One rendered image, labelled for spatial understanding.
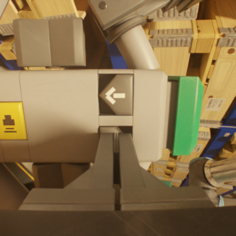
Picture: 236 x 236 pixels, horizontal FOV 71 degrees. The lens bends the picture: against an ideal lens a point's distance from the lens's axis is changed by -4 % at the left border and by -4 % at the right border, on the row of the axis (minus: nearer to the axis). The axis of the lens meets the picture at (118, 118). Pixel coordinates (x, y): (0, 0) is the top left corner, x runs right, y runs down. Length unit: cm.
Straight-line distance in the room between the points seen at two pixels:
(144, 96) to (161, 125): 3
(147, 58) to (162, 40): 81
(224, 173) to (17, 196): 91
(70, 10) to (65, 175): 87
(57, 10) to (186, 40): 66
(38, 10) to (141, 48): 93
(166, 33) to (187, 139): 83
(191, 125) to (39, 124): 15
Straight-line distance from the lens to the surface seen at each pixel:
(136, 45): 17
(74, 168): 19
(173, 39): 97
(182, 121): 18
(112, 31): 17
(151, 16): 91
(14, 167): 155
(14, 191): 25
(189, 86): 17
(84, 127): 16
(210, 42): 101
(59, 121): 16
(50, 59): 17
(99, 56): 228
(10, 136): 19
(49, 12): 104
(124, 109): 15
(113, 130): 16
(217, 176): 103
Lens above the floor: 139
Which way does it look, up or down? 14 degrees down
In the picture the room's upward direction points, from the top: 94 degrees clockwise
